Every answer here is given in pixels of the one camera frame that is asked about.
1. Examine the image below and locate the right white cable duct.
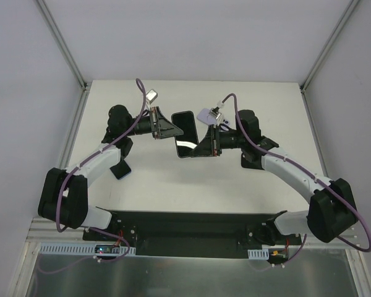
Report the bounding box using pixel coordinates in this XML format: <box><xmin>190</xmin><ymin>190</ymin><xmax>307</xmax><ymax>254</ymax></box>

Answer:
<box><xmin>247</xmin><ymin>248</ymin><xmax>270</xmax><ymax>260</ymax></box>

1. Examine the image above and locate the black phone case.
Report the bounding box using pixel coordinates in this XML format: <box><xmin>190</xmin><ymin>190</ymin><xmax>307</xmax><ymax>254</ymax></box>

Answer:
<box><xmin>241</xmin><ymin>153</ymin><xmax>263</xmax><ymax>170</ymax></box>

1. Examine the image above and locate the left white cable duct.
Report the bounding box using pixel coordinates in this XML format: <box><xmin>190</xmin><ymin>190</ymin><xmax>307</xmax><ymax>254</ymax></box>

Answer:
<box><xmin>40</xmin><ymin>243</ymin><xmax>136</xmax><ymax>257</ymax></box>

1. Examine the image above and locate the aluminium front rail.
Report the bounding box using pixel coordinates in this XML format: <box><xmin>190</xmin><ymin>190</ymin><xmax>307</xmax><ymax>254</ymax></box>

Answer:
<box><xmin>26</xmin><ymin>218</ymin><xmax>87</xmax><ymax>242</ymax></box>

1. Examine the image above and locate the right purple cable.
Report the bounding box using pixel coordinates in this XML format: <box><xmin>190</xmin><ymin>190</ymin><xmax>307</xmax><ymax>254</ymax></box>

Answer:
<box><xmin>221</xmin><ymin>92</ymin><xmax>371</xmax><ymax>273</ymax></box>

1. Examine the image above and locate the white cable duct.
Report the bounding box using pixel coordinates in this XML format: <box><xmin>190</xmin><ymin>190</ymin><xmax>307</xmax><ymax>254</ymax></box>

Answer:
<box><xmin>247</xmin><ymin>248</ymin><xmax>270</xmax><ymax>260</ymax></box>
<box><xmin>40</xmin><ymin>243</ymin><xmax>136</xmax><ymax>257</ymax></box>

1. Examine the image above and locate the right aluminium frame post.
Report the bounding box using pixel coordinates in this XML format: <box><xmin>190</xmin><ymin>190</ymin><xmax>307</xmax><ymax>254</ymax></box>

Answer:
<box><xmin>300</xmin><ymin>0</ymin><xmax>362</xmax><ymax>94</ymax></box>

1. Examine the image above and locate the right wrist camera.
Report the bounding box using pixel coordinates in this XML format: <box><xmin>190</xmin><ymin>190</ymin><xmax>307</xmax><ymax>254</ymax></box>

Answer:
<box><xmin>207</xmin><ymin>106</ymin><xmax>223</xmax><ymax>126</ymax></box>

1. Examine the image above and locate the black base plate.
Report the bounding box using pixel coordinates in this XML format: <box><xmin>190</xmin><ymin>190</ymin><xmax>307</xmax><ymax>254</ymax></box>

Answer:
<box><xmin>80</xmin><ymin>209</ymin><xmax>310</xmax><ymax>257</ymax></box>

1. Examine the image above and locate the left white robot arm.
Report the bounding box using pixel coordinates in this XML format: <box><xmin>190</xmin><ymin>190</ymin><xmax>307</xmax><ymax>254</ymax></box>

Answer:
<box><xmin>38</xmin><ymin>105</ymin><xmax>184</xmax><ymax>241</ymax></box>

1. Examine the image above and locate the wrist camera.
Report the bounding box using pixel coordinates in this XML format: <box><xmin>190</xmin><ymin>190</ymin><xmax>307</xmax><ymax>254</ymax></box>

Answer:
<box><xmin>146</xmin><ymin>89</ymin><xmax>158</xmax><ymax>104</ymax></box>
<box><xmin>207</xmin><ymin>106</ymin><xmax>223</xmax><ymax>126</ymax></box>

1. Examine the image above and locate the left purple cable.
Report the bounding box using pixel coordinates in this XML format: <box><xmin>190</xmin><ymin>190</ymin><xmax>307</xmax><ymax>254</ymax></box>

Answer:
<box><xmin>36</xmin><ymin>78</ymin><xmax>149</xmax><ymax>275</ymax></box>

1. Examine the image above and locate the left aluminium frame post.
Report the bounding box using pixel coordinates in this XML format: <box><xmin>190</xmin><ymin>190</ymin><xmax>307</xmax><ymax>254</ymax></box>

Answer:
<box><xmin>34</xmin><ymin>0</ymin><xmax>88</xmax><ymax>90</ymax></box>

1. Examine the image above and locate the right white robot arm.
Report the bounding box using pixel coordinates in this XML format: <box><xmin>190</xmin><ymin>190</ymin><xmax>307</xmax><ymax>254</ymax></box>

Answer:
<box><xmin>190</xmin><ymin>108</ymin><xmax>358</xmax><ymax>246</ymax></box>

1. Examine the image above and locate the aluminium frame post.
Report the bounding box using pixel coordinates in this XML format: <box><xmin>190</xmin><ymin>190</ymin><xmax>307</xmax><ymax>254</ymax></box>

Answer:
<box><xmin>34</xmin><ymin>0</ymin><xmax>88</xmax><ymax>90</ymax></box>
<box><xmin>300</xmin><ymin>0</ymin><xmax>362</xmax><ymax>94</ymax></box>

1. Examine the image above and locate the purple cable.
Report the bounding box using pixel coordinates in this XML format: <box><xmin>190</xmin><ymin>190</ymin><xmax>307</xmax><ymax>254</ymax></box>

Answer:
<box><xmin>36</xmin><ymin>78</ymin><xmax>149</xmax><ymax>275</ymax></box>
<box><xmin>221</xmin><ymin>92</ymin><xmax>371</xmax><ymax>273</ymax></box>

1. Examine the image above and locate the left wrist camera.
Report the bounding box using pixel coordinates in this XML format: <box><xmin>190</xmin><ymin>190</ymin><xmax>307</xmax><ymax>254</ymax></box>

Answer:
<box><xmin>146</xmin><ymin>89</ymin><xmax>158</xmax><ymax>104</ymax></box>

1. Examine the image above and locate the black cased phone with ring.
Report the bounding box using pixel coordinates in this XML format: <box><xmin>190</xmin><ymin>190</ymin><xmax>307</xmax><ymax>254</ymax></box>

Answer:
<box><xmin>171</xmin><ymin>111</ymin><xmax>198</xmax><ymax>158</ymax></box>

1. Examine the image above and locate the lilac cased phone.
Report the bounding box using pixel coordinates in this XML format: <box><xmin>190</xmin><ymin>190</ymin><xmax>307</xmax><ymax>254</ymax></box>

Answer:
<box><xmin>197</xmin><ymin>108</ymin><xmax>230</xmax><ymax>131</ymax></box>

